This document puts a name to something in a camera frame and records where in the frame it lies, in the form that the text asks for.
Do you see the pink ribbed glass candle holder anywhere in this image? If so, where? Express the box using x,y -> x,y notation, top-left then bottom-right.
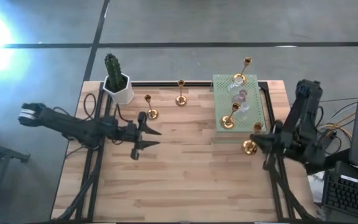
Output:
231,89 -> 249,105

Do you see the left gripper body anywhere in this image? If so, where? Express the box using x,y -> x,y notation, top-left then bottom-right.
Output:
121,111 -> 149,161

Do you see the black keyboard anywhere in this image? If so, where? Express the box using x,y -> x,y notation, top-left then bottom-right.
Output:
321,161 -> 358,223

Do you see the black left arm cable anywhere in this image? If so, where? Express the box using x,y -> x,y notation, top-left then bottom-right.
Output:
82,92 -> 135,124

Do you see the yellow cable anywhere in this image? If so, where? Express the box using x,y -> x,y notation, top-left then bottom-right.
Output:
317,112 -> 354,139

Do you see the black angled support bar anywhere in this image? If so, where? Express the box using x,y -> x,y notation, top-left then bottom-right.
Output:
305,148 -> 352,175

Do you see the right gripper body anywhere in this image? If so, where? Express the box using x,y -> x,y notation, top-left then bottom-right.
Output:
261,119 -> 287,171

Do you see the white hexagonal plant pot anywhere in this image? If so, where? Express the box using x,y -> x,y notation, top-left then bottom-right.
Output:
102,73 -> 135,105

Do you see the white paper sheet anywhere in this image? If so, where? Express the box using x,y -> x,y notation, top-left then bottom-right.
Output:
301,172 -> 326,206

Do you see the black tripod stand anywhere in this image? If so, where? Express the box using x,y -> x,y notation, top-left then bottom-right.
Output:
0,124 -> 31,224

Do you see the green perforated metal shelf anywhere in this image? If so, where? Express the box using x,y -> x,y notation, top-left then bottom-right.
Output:
211,73 -> 267,144

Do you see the brass candlestick holder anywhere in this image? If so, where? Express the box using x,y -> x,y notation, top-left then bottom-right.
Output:
220,102 -> 241,129
232,56 -> 253,86
144,94 -> 160,121
242,121 -> 263,156
175,79 -> 188,107

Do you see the clear ribbed glass candle holder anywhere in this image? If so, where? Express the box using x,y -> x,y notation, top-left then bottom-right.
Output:
236,101 -> 251,121
228,77 -> 245,93

